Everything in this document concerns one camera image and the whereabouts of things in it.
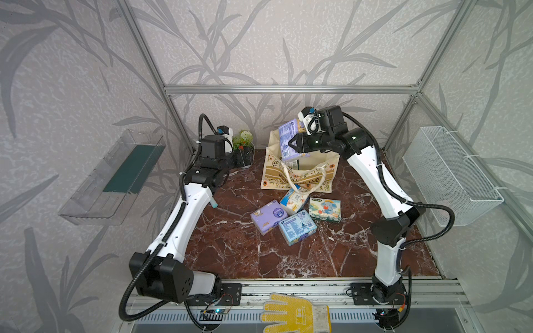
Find cream floral canvas bag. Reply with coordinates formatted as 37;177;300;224
260;130;340;194

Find purple tissue pack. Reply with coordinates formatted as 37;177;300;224
251;200;288;236
278;119;310;162

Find light blue tissue pack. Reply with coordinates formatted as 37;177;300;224
278;210;317;246

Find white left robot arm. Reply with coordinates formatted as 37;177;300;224
118;134;236;322

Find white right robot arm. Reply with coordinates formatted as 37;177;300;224
288;105;455;305

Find potted plant red flowers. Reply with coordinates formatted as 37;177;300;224
232;130;255;151

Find elephant print tissue pack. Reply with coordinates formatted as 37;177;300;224
308;198;341;223

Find floral blue tissue pack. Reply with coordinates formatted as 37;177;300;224
280;187;310;216

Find small green circuit board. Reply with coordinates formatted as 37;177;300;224
201;307;230;321

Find yellow knit work glove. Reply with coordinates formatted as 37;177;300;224
260;293;332;333

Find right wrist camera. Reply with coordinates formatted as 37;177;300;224
298;107;320;135

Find clear plastic wall shelf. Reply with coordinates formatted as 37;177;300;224
58;130;166;226

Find white wire basket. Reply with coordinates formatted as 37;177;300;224
403;126;504;226

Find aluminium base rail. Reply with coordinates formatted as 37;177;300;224
114;278;481;332

